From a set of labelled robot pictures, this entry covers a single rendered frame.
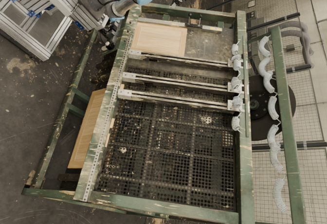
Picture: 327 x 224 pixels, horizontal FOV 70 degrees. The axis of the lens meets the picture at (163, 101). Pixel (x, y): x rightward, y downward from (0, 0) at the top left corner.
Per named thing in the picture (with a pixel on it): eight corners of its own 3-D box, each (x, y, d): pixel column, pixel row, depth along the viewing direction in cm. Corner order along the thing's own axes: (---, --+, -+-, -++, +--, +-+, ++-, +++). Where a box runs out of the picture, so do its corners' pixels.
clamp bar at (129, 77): (124, 74, 231) (121, 59, 210) (244, 90, 228) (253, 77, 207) (122, 82, 226) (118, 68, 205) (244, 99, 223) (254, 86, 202)
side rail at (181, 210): (94, 192, 184) (91, 190, 175) (234, 213, 181) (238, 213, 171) (92, 203, 181) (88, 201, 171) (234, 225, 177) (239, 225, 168)
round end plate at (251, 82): (218, 80, 291) (290, 65, 248) (220, 83, 295) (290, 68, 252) (216, 141, 253) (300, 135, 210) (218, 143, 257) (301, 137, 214)
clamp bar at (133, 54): (130, 52, 245) (128, 35, 224) (243, 67, 241) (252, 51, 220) (128, 59, 240) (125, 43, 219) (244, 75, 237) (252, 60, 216)
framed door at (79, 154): (94, 92, 277) (92, 91, 276) (128, 82, 248) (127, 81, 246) (69, 168, 234) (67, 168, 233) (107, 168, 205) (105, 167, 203)
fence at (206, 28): (138, 20, 268) (138, 17, 264) (221, 30, 265) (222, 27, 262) (137, 23, 265) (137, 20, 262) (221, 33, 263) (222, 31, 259)
